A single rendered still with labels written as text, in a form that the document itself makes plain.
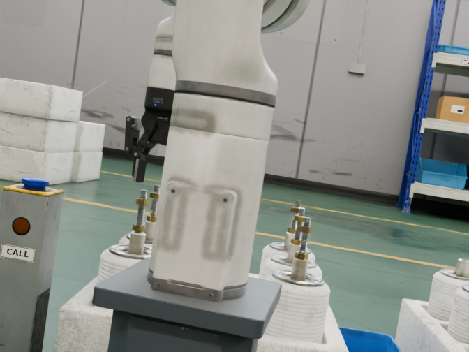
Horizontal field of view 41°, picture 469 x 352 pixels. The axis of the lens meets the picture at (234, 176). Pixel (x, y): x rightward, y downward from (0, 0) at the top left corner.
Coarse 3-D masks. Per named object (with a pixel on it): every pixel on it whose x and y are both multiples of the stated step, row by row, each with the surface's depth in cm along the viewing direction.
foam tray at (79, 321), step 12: (252, 276) 119; (84, 288) 94; (72, 300) 87; (84, 300) 88; (60, 312) 84; (72, 312) 84; (84, 312) 84; (96, 312) 84; (108, 312) 85; (60, 324) 84; (72, 324) 84; (84, 324) 84; (96, 324) 84; (108, 324) 84; (336, 324) 96; (60, 336) 84; (72, 336) 84; (84, 336) 84; (96, 336) 84; (108, 336) 84; (264, 336) 85; (324, 336) 90; (336, 336) 90; (60, 348) 84; (72, 348) 84; (84, 348) 84; (96, 348) 84; (264, 348) 83; (276, 348) 83; (288, 348) 83; (300, 348) 83; (312, 348) 83; (324, 348) 83; (336, 348) 84
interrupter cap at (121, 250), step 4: (120, 244) 93; (124, 244) 93; (112, 248) 90; (116, 248) 90; (120, 248) 91; (124, 248) 92; (144, 248) 94; (148, 248) 94; (112, 252) 88; (116, 252) 88; (120, 252) 88; (124, 252) 89; (144, 252) 92; (148, 252) 92; (124, 256) 87; (128, 256) 87; (132, 256) 87; (136, 256) 87; (140, 256) 87; (144, 256) 87; (148, 256) 88
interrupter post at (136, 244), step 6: (132, 234) 90; (138, 234) 89; (144, 234) 90; (132, 240) 90; (138, 240) 89; (144, 240) 91; (132, 246) 90; (138, 246) 90; (132, 252) 90; (138, 252) 90
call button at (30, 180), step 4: (24, 180) 93; (28, 180) 93; (32, 180) 93; (36, 180) 93; (40, 180) 94; (44, 180) 94; (24, 184) 94; (28, 184) 93; (32, 184) 93; (36, 184) 93; (40, 184) 93; (44, 184) 94; (48, 184) 95; (28, 188) 93; (32, 188) 93; (36, 188) 94; (40, 188) 94; (44, 188) 95
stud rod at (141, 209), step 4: (140, 192) 90; (144, 192) 90; (140, 196) 90; (144, 196) 90; (140, 208) 90; (144, 208) 90; (140, 212) 90; (140, 216) 90; (140, 220) 90; (136, 224) 90; (140, 224) 90; (136, 232) 90; (140, 232) 90
